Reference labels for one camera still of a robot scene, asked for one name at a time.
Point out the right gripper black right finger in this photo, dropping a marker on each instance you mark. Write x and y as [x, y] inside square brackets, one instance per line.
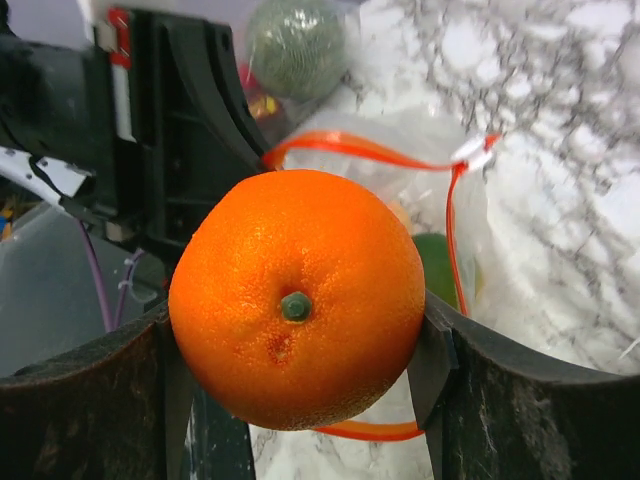
[492, 408]

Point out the green melon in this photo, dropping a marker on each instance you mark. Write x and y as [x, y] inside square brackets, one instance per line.
[297, 49]

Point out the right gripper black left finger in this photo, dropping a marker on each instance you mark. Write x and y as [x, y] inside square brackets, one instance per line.
[114, 408]

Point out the orange fruit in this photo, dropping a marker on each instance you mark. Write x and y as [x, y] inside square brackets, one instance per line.
[298, 301]

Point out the peach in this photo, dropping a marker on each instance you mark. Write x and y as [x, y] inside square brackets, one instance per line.
[402, 214]

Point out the clear zip bag orange zipper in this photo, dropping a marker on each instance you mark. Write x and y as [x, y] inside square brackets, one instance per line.
[277, 116]

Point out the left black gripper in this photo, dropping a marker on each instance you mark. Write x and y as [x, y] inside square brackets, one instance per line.
[70, 110]

